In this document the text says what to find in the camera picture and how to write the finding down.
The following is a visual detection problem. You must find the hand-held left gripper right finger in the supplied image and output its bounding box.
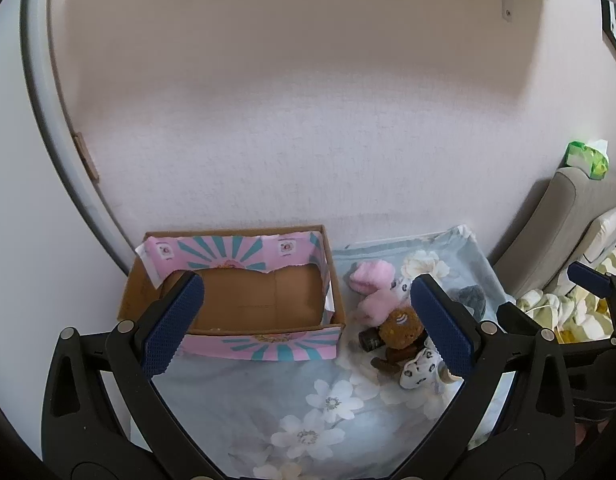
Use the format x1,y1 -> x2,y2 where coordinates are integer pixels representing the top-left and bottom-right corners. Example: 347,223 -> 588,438
410,274 -> 576,480

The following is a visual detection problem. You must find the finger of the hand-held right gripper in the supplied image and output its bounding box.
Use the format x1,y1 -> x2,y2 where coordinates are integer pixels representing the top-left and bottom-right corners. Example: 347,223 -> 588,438
568,261 -> 616,311
495,302 -> 544,333

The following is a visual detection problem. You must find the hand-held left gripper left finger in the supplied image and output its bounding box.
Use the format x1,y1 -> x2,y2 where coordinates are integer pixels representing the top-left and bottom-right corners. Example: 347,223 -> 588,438
40,270 -> 224,480

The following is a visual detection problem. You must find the brown plush toy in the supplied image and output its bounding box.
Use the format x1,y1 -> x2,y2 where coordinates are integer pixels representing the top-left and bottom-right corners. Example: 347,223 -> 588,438
370,307 -> 429,373

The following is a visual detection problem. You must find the white spotted plush toy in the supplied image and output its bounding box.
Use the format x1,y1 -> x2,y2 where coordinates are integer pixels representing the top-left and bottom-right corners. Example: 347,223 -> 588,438
399,347 -> 444,388

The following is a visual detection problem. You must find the grey plush toy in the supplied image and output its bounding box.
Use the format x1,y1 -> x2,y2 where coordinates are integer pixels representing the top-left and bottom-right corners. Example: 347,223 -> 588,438
450,285 -> 487,320

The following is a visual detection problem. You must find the cardboard box with pink print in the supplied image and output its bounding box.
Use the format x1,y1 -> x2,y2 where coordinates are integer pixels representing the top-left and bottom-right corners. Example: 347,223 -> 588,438
118,224 -> 348,363

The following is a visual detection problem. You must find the yellow floral blanket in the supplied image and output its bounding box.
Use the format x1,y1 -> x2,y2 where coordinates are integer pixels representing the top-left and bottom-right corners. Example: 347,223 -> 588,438
515,250 -> 616,345

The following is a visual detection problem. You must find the white pillow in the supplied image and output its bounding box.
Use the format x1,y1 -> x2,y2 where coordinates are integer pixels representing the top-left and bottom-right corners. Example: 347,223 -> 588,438
570,205 -> 616,267

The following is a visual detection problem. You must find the pink plush toy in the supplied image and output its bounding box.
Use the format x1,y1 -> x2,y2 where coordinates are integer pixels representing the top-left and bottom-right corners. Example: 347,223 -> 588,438
348,260 -> 414,323

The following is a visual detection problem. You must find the pale blue floral cloth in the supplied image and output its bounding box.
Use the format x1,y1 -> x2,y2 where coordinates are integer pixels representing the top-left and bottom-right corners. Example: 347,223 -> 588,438
130,225 -> 516,480

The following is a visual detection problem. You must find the green tissue pack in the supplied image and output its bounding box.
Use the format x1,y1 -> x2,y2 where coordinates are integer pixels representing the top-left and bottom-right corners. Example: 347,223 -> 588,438
565,139 -> 610,181

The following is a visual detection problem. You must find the framed wall picture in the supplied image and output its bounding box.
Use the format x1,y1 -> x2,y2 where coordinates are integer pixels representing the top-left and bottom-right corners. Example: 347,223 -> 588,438
600,0 -> 616,56

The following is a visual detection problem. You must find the grey door frame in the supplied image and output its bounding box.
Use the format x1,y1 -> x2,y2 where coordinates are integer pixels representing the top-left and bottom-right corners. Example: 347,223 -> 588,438
20,0 -> 134,277

